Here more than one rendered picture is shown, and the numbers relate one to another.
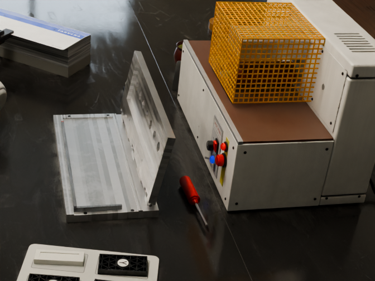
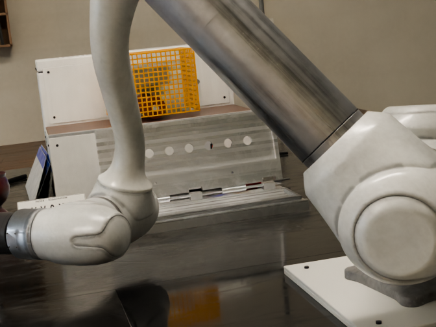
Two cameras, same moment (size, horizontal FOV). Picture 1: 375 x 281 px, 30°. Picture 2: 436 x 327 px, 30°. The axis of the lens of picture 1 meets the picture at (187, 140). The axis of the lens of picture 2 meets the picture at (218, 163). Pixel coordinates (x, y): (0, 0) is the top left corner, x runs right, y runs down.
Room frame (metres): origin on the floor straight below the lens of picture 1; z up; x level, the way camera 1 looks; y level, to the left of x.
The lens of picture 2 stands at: (1.30, 2.04, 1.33)
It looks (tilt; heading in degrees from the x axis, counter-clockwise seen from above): 10 degrees down; 273
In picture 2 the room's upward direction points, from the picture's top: 6 degrees counter-clockwise
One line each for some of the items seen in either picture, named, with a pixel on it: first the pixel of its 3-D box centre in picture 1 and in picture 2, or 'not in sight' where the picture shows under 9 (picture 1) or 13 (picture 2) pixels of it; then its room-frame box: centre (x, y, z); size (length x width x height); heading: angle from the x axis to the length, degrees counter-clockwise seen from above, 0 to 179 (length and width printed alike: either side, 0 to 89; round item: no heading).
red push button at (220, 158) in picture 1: (220, 160); not in sight; (1.37, -0.08, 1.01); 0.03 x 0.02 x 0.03; 16
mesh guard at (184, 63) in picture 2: (263, 51); (148, 82); (1.60, -0.16, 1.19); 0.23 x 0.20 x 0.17; 16
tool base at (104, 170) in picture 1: (101, 159); (204, 206); (1.45, 0.21, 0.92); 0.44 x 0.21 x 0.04; 16
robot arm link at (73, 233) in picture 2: not in sight; (87, 233); (1.61, 0.70, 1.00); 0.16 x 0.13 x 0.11; 159
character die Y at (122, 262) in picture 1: (123, 265); not in sight; (1.08, 0.10, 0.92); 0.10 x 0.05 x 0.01; 95
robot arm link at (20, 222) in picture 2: not in sight; (32, 233); (1.72, 0.67, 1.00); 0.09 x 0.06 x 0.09; 69
